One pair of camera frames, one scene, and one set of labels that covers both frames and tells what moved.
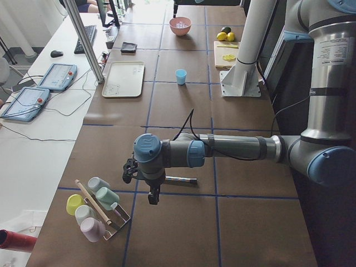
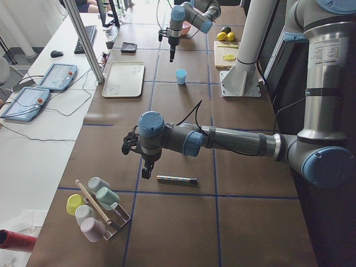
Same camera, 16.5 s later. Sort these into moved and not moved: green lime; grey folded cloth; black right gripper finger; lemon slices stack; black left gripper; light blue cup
Moved: black left gripper; black right gripper finger
Not moved: green lime; lemon slices stack; grey folded cloth; light blue cup
